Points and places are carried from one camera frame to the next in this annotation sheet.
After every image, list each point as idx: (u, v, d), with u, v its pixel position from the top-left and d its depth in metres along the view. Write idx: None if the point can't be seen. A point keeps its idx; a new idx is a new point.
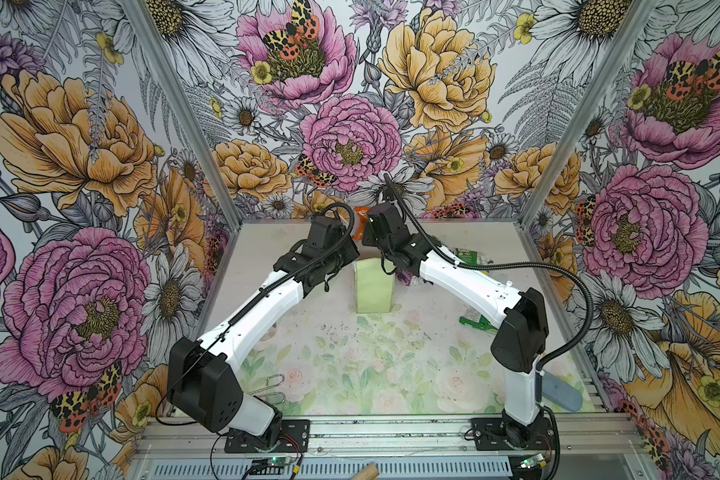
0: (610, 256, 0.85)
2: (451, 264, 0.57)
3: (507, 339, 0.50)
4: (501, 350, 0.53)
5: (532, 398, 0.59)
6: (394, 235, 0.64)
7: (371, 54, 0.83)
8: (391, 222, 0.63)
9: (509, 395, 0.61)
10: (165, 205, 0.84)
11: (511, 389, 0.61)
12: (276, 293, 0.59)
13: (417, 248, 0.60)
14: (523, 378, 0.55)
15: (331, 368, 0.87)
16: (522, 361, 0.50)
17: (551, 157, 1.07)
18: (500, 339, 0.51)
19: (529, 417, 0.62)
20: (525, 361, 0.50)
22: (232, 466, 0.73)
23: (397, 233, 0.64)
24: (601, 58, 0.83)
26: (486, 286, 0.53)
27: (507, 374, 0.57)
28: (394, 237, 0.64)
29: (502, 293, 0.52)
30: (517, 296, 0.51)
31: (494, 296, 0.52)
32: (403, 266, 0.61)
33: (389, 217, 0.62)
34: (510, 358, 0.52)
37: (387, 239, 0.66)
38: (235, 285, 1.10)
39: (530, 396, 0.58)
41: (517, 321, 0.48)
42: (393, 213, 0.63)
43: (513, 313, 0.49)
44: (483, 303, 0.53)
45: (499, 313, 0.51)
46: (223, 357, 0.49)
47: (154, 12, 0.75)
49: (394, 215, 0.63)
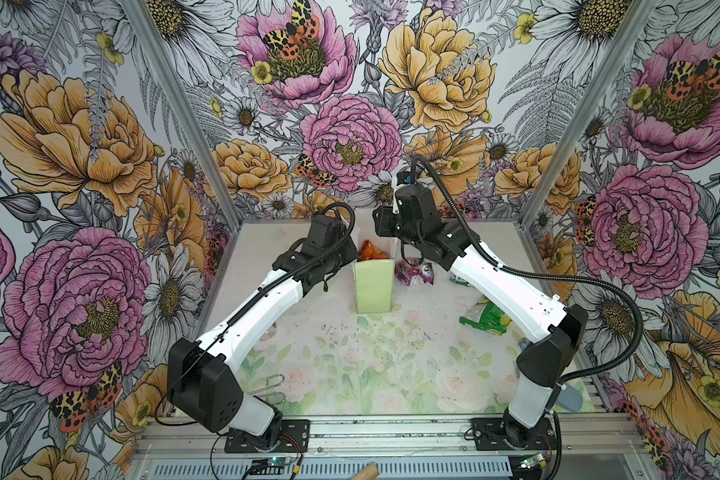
0: (610, 256, 0.85)
2: (492, 266, 0.50)
3: (544, 357, 0.47)
4: (529, 364, 0.50)
5: (542, 406, 0.57)
6: (426, 223, 0.56)
7: (371, 55, 0.83)
8: (424, 208, 0.55)
9: (519, 400, 0.62)
10: (165, 205, 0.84)
11: (522, 393, 0.60)
12: (276, 292, 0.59)
13: (453, 240, 0.53)
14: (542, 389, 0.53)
15: (331, 368, 0.87)
16: (551, 377, 0.48)
17: (551, 157, 1.07)
18: (531, 353, 0.48)
19: (533, 421, 0.62)
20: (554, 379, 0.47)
22: (233, 466, 0.73)
23: (429, 219, 0.56)
24: (601, 58, 0.83)
26: (530, 297, 0.48)
27: (524, 382, 0.57)
28: (425, 225, 0.56)
29: (547, 307, 0.47)
30: (562, 312, 0.47)
31: (538, 310, 0.47)
32: (436, 257, 0.54)
33: (423, 203, 0.54)
34: (537, 372, 0.50)
37: (418, 224, 0.58)
38: (235, 285, 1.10)
39: (542, 404, 0.57)
41: (562, 342, 0.44)
42: (427, 199, 0.55)
43: (558, 333, 0.45)
44: (525, 316, 0.48)
45: (541, 330, 0.46)
46: (221, 358, 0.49)
47: (154, 12, 0.75)
49: (428, 203, 0.55)
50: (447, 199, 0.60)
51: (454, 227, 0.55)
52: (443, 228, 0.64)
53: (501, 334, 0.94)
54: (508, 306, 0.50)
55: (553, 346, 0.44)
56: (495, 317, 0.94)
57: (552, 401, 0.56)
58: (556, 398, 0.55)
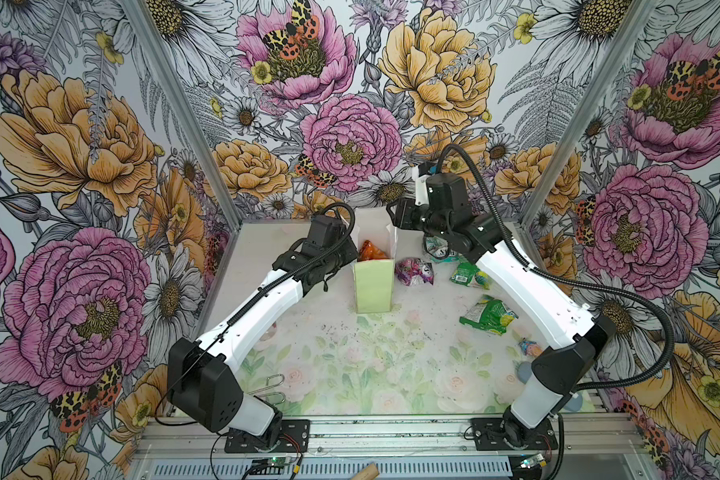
0: (610, 256, 0.85)
2: (522, 265, 0.48)
3: (564, 366, 0.45)
4: (544, 368, 0.49)
5: (547, 410, 0.57)
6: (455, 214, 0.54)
7: (371, 54, 0.83)
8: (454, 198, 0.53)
9: (524, 401, 0.62)
10: (165, 205, 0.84)
11: (529, 394, 0.59)
12: (276, 292, 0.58)
13: (483, 234, 0.50)
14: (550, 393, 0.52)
15: (331, 368, 0.87)
16: (564, 386, 0.47)
17: (551, 157, 1.07)
18: (548, 359, 0.48)
19: (533, 422, 0.62)
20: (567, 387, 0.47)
22: (233, 466, 0.73)
23: (459, 211, 0.54)
24: (601, 58, 0.83)
26: (557, 303, 0.46)
27: (533, 384, 0.57)
28: (455, 215, 0.54)
29: (574, 315, 0.45)
30: (590, 323, 0.45)
31: (567, 318, 0.45)
32: (464, 249, 0.52)
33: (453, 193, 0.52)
34: (552, 379, 0.49)
37: (448, 215, 0.57)
38: (235, 285, 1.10)
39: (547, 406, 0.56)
41: (586, 353, 0.42)
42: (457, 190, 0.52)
43: (583, 343, 0.43)
44: (550, 321, 0.46)
45: (564, 339, 0.45)
46: (221, 358, 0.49)
47: (154, 12, 0.75)
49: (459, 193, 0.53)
50: (483, 191, 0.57)
51: (486, 220, 0.52)
52: (473, 220, 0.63)
53: (501, 334, 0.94)
54: (533, 309, 0.48)
55: (576, 355, 0.42)
56: (495, 317, 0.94)
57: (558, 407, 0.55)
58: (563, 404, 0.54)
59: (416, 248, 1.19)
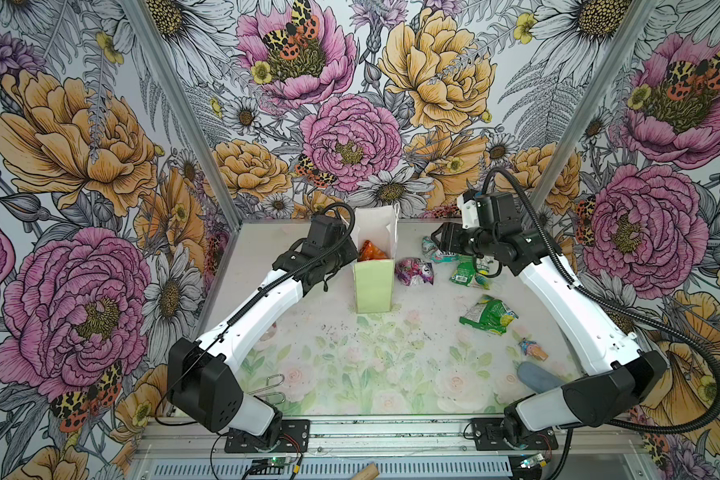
0: (610, 256, 0.85)
2: (566, 282, 0.47)
3: (597, 392, 0.43)
4: (578, 393, 0.46)
5: (557, 424, 0.56)
6: (501, 224, 0.55)
7: (371, 55, 0.83)
8: (501, 210, 0.55)
9: (534, 405, 0.61)
10: (165, 205, 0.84)
11: (543, 405, 0.58)
12: (276, 292, 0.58)
13: (530, 245, 0.50)
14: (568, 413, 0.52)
15: (331, 367, 0.87)
16: (596, 415, 0.44)
17: (551, 157, 1.07)
18: (583, 385, 0.45)
19: (534, 427, 0.62)
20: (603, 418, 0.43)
22: (233, 466, 0.73)
23: (507, 222, 0.56)
24: (601, 58, 0.83)
26: (602, 327, 0.43)
27: (554, 399, 0.55)
28: (502, 225, 0.55)
29: (617, 344, 0.42)
30: (635, 354, 0.42)
31: (606, 343, 0.42)
32: (507, 259, 0.53)
33: (498, 206, 0.55)
34: (585, 405, 0.45)
37: (495, 225, 0.58)
38: (235, 285, 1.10)
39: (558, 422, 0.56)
41: (623, 382, 0.39)
42: (504, 202, 0.55)
43: (622, 371, 0.40)
44: (588, 344, 0.44)
45: (603, 364, 0.42)
46: (221, 358, 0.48)
47: (154, 12, 0.75)
49: (505, 206, 0.55)
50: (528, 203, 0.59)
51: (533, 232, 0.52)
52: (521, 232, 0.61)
53: (501, 334, 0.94)
54: (572, 329, 0.47)
55: (611, 382, 0.40)
56: (495, 317, 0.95)
57: (569, 426, 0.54)
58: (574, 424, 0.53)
59: (416, 248, 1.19)
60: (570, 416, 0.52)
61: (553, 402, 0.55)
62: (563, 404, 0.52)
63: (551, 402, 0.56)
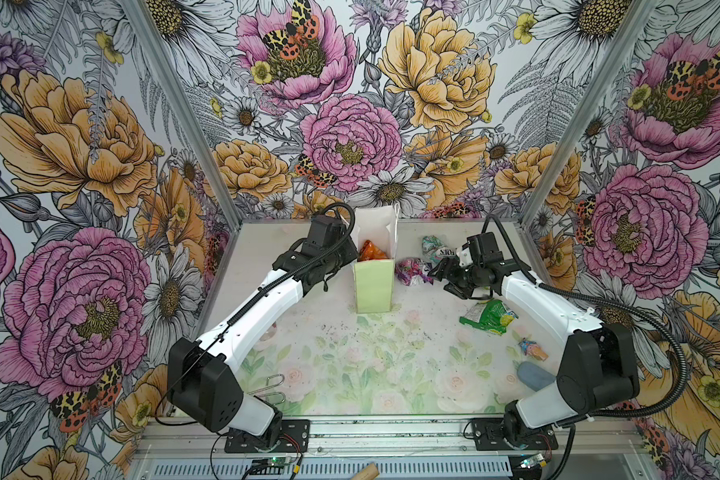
0: (610, 256, 0.85)
2: (532, 283, 0.58)
3: (575, 366, 0.46)
4: (569, 381, 0.48)
5: (555, 419, 0.56)
6: (485, 255, 0.70)
7: (371, 55, 0.83)
8: (485, 243, 0.70)
9: (533, 400, 0.62)
10: (165, 205, 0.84)
11: (541, 399, 0.59)
12: (276, 292, 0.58)
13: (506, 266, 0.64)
14: (565, 407, 0.52)
15: (331, 368, 0.87)
16: (586, 396, 0.45)
17: (551, 157, 1.07)
18: (568, 368, 0.47)
19: (533, 424, 0.63)
20: (593, 399, 0.44)
22: (233, 466, 0.73)
23: (491, 254, 0.70)
24: (601, 58, 0.83)
26: (565, 309, 0.51)
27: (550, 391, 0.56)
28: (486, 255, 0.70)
29: (579, 317, 0.49)
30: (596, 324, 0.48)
31: (570, 317, 0.50)
32: (488, 281, 0.66)
33: (481, 241, 0.71)
34: (575, 391, 0.47)
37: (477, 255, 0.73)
38: (235, 285, 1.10)
39: (556, 417, 0.56)
41: (588, 345, 0.44)
42: (488, 237, 0.70)
43: (585, 337, 0.45)
44: (557, 324, 0.51)
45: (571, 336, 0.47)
46: (221, 357, 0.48)
47: (154, 12, 0.75)
49: (489, 241, 0.70)
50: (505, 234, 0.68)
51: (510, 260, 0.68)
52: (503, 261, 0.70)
53: (501, 334, 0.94)
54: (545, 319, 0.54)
55: (577, 347, 0.45)
56: (495, 317, 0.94)
57: (565, 422, 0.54)
58: (572, 421, 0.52)
59: (416, 248, 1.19)
60: (565, 409, 0.52)
61: (549, 395, 0.56)
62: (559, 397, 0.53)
63: (547, 395, 0.57)
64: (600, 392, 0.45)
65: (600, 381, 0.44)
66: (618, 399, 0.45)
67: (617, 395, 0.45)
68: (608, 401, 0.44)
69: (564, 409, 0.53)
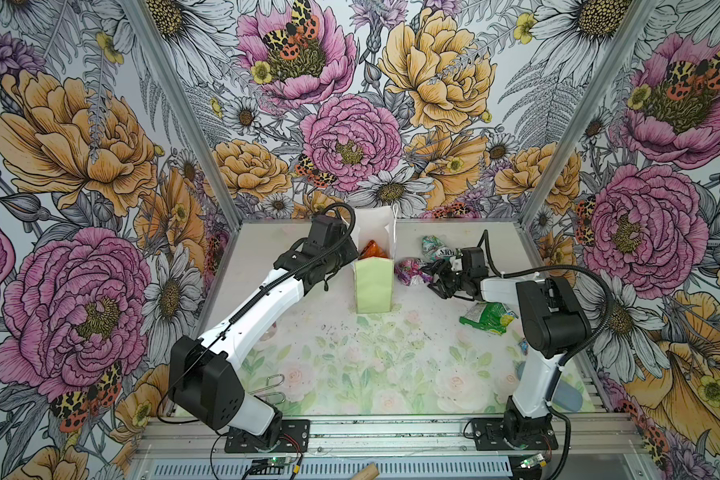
0: (610, 256, 0.85)
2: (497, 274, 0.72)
3: (528, 312, 0.56)
4: (530, 331, 0.57)
5: (542, 394, 0.60)
6: (473, 271, 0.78)
7: (371, 54, 0.83)
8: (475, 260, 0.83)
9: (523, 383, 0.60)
10: (165, 205, 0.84)
11: (526, 373, 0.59)
12: (276, 291, 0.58)
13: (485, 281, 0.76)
14: (541, 362, 0.57)
15: (331, 368, 0.87)
16: (543, 335, 0.53)
17: (551, 157, 1.07)
18: (525, 318, 0.58)
19: (529, 411, 0.64)
20: (549, 338, 0.52)
22: (233, 466, 0.73)
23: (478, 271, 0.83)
24: (601, 58, 0.83)
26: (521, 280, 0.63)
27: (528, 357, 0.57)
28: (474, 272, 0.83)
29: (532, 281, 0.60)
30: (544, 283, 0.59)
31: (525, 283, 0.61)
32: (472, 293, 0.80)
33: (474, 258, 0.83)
34: (536, 337, 0.55)
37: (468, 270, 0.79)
38: (235, 285, 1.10)
39: (543, 386, 0.59)
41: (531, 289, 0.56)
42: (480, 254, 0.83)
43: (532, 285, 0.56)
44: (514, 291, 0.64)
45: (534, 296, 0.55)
46: (224, 355, 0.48)
47: (154, 12, 0.75)
49: (478, 256, 0.83)
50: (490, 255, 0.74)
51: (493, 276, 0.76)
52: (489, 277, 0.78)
53: (501, 334, 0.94)
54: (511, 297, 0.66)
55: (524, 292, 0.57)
56: (495, 317, 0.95)
57: (550, 389, 0.60)
58: (554, 383, 0.59)
59: (416, 248, 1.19)
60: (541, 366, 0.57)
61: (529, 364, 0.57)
62: (536, 355, 0.58)
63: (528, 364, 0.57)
64: (549, 326, 0.53)
65: (546, 315, 0.54)
66: (571, 336, 0.52)
67: (569, 332, 0.53)
68: (563, 339, 0.52)
69: (541, 366, 0.57)
